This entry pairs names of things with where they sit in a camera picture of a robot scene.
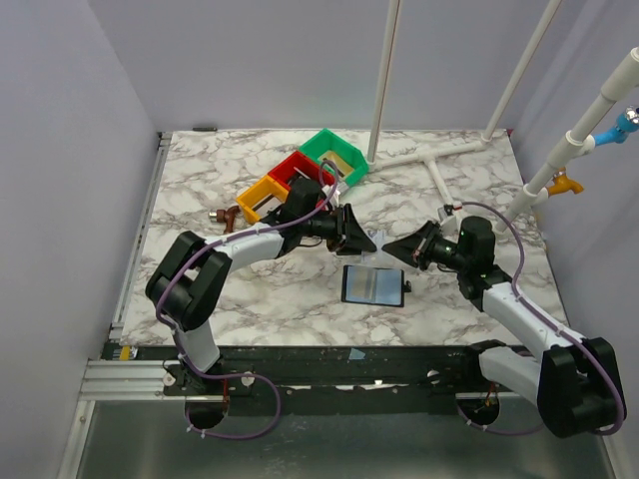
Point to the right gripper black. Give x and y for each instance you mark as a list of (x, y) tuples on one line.
[(422, 249)]

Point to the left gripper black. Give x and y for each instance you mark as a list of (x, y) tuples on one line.
[(348, 238)]

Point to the white silver patterned card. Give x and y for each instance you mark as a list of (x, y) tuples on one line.
[(378, 258)]

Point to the black leather card holder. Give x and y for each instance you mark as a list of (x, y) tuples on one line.
[(390, 287)]

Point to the gold credit card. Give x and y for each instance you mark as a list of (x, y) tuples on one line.
[(344, 169)]

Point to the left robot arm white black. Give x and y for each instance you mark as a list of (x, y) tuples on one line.
[(188, 282)]

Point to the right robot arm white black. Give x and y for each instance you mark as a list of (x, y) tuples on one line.
[(572, 380)]

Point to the red plastic bin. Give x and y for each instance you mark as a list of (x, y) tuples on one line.
[(298, 165)]

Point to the green plastic bin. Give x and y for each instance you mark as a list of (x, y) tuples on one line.
[(349, 160)]

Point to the yellow plastic bin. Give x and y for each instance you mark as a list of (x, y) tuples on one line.
[(264, 190)]

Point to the brown metal faucet fitting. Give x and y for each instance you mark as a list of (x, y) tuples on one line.
[(231, 218)]

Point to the orange faucet fitting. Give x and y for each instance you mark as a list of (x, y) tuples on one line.
[(561, 184)]

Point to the blue faucet fitting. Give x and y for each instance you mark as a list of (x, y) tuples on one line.
[(626, 124)]

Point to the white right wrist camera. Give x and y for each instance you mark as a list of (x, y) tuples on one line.
[(448, 219)]

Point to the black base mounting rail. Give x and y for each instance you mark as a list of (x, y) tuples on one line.
[(331, 380)]

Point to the white PVC pipe frame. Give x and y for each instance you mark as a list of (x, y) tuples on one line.
[(576, 142)]

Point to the aluminium extrusion rail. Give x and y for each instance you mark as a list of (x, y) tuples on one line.
[(110, 380)]

